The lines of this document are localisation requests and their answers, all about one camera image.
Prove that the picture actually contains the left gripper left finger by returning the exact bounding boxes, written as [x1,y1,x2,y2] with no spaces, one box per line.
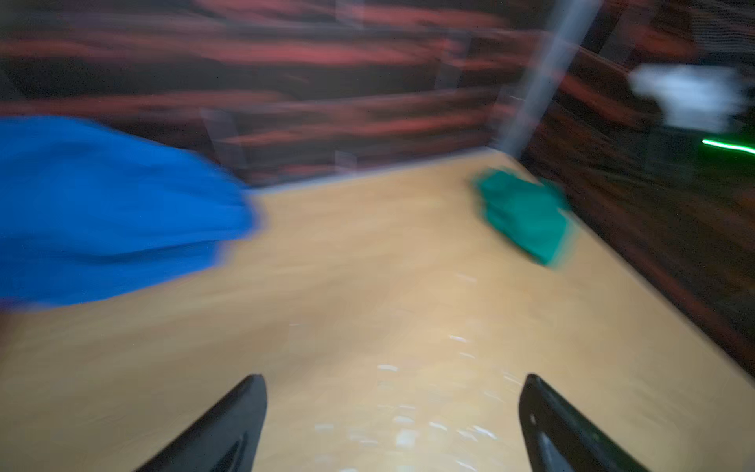
[138,375,267,472]

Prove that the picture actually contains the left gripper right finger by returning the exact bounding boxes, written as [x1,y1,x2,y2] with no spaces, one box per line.
[518,374,647,472]

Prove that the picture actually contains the green cloth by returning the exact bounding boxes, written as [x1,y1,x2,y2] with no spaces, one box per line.
[473,168,574,267]

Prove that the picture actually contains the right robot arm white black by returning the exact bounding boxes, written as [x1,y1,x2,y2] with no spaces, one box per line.
[628,64,754,157]

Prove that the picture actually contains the blue cloth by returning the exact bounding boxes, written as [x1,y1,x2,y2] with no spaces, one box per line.
[1,116,260,306]

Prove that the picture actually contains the right corner aluminium post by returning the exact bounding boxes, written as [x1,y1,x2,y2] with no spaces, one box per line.
[490,0,603,159]

